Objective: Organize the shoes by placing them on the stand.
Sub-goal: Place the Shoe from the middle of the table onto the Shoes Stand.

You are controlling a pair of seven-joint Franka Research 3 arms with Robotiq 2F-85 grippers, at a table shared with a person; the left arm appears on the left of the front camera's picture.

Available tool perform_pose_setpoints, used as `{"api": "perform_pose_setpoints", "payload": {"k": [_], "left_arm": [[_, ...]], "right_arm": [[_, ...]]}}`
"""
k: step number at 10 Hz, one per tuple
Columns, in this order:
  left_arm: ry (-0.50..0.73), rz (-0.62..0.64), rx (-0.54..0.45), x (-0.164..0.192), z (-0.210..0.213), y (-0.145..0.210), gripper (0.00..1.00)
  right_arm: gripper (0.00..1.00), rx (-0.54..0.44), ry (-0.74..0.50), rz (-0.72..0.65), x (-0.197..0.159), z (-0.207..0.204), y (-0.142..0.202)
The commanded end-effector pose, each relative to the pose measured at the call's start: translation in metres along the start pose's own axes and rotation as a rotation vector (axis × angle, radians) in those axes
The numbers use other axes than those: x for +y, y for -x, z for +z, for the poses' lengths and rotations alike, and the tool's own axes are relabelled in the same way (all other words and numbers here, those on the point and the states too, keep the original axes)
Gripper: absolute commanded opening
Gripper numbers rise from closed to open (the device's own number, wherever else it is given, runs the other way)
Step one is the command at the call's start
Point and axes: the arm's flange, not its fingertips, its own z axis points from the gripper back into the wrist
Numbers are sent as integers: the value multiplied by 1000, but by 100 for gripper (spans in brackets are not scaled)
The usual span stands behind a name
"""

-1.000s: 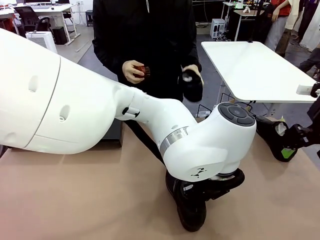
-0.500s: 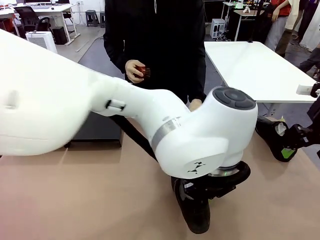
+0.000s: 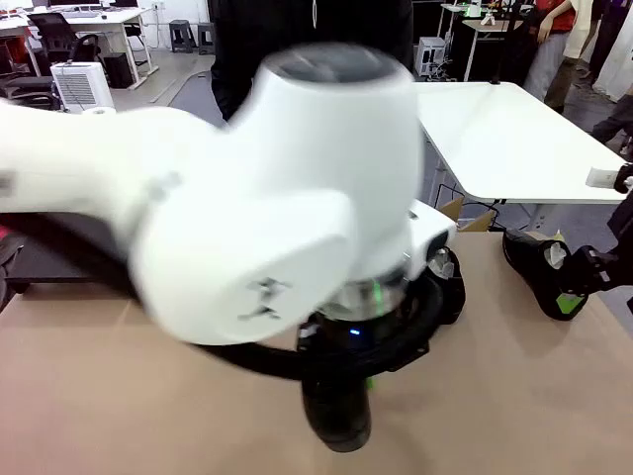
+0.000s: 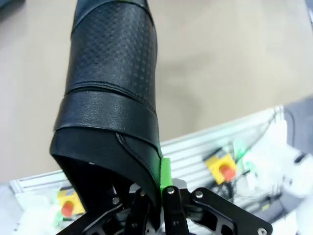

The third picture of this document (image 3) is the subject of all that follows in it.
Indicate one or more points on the black computer tower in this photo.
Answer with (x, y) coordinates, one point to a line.
(118, 69)

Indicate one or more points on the person in black jacket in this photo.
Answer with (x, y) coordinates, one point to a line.
(277, 25)

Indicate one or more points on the person's right forearm black sleeve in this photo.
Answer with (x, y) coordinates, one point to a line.
(227, 94)

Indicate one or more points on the white stuffing paper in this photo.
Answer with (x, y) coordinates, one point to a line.
(556, 255)
(442, 264)

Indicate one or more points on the black visitor chair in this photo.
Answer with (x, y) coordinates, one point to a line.
(29, 81)

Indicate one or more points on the white office desk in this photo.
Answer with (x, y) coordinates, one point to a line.
(99, 17)

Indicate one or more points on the person in dark trousers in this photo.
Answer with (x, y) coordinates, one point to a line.
(613, 123)

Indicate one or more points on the person in red shirt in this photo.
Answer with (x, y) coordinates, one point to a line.
(544, 54)

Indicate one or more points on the white computer case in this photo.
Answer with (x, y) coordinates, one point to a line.
(432, 57)

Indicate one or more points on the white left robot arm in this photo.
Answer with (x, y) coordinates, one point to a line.
(247, 198)

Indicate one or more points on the white folding table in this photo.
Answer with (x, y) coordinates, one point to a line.
(509, 138)

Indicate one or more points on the white paper roll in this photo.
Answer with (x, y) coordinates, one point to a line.
(99, 111)

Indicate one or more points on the white air purifier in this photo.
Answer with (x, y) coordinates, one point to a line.
(79, 86)

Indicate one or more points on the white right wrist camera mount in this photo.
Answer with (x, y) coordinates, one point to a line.
(601, 178)

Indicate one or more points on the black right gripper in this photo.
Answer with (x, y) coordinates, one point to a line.
(620, 267)

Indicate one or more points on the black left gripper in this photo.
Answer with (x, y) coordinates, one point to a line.
(346, 346)

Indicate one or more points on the person in cream top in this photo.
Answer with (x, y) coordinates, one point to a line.
(583, 29)

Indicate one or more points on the black shoe stand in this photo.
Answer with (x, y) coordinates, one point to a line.
(59, 267)

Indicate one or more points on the small grey plastic stool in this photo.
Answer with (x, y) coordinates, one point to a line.
(207, 37)
(181, 29)

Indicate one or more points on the black high-back office chair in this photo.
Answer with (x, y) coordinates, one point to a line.
(54, 32)

